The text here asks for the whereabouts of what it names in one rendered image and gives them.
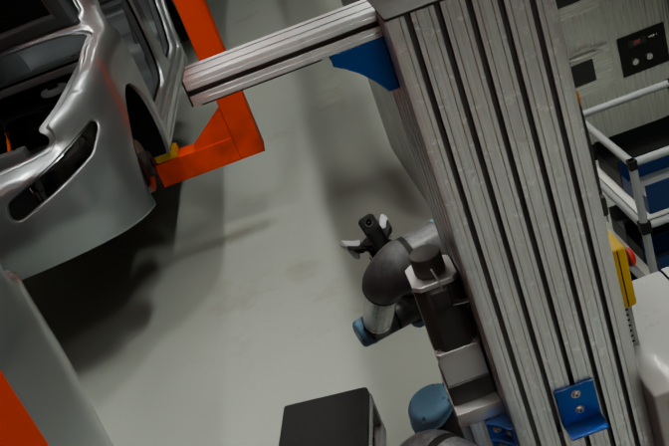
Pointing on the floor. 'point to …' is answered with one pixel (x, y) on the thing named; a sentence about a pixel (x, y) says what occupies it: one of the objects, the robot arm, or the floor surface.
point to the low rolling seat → (334, 421)
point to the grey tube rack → (637, 184)
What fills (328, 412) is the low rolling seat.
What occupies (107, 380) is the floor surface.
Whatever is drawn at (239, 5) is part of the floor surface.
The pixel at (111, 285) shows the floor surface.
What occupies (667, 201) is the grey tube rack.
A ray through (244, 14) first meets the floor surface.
